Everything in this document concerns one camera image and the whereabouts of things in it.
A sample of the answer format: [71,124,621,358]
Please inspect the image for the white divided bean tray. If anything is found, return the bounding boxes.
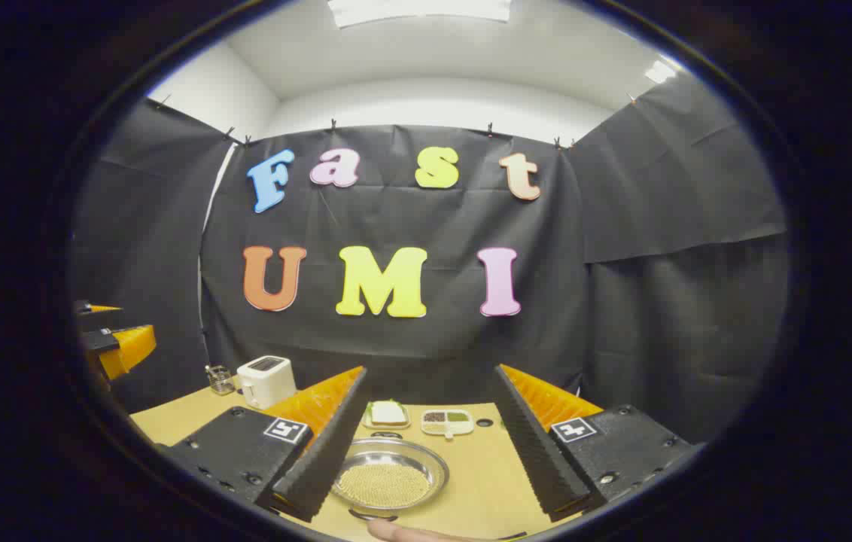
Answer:
[421,409,475,439]

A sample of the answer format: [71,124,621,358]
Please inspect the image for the sandwich with lettuce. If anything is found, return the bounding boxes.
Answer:
[370,400,409,425]

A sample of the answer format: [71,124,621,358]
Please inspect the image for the pile of soybeans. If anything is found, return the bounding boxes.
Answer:
[337,462,433,510]

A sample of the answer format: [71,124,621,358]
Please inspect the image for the stainless steel pot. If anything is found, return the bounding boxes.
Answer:
[330,431,451,523]

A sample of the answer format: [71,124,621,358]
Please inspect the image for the white rectangular plate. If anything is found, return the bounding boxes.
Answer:
[364,400,412,431]

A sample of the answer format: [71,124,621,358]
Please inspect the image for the black backdrop cloth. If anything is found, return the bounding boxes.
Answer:
[72,72,788,445]

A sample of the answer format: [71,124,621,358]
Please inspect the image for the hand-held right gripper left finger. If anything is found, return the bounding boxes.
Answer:
[163,366,368,523]

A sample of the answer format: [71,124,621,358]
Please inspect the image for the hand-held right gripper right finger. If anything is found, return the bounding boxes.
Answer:
[494,364,698,523]

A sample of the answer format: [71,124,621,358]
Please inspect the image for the white toaster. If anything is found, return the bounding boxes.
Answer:
[236,355,297,410]

